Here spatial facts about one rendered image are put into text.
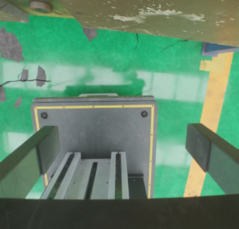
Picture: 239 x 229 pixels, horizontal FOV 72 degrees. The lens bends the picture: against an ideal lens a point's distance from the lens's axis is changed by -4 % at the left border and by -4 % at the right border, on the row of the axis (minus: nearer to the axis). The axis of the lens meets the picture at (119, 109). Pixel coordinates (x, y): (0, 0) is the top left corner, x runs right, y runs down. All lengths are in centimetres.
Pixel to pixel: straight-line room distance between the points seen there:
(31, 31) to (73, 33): 29
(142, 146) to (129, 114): 21
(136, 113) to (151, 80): 38
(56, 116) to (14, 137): 64
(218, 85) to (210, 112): 20
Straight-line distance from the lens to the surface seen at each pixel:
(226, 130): 156
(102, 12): 39
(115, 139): 98
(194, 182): 168
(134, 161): 105
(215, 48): 124
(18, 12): 59
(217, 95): 143
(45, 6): 48
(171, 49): 127
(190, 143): 17
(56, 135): 16
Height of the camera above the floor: 121
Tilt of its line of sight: 76 degrees down
